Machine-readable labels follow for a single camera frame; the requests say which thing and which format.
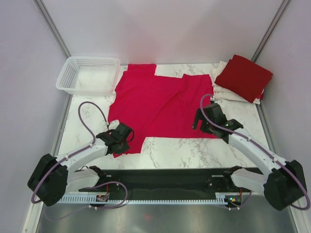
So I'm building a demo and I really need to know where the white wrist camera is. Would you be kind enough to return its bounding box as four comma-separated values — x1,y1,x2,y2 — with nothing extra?
107,120,120,129
210,96,223,104

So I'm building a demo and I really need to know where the dark red folded t shirt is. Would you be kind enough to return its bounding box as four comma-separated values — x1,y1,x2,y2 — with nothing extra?
215,54,273,103

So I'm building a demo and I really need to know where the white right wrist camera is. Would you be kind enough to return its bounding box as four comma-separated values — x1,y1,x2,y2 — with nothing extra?
210,96,223,104

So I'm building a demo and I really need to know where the cream folded t shirt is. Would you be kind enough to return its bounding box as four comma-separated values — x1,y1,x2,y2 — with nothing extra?
211,59,267,104

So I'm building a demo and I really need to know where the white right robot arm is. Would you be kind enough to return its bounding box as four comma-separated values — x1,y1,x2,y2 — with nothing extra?
192,103,311,211

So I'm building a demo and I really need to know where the white slotted cable duct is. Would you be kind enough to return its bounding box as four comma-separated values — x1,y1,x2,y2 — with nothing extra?
57,193,239,205

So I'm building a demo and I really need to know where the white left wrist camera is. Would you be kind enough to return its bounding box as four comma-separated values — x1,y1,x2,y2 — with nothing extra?
107,120,120,129

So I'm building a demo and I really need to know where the white plastic basket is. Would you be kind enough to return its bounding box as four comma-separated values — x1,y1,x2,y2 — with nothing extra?
55,56,121,97

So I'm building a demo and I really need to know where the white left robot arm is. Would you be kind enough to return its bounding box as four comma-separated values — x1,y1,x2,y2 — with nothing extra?
27,121,134,206

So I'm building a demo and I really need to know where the bright red t shirt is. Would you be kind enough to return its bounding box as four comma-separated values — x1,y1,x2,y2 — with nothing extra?
108,64,214,154

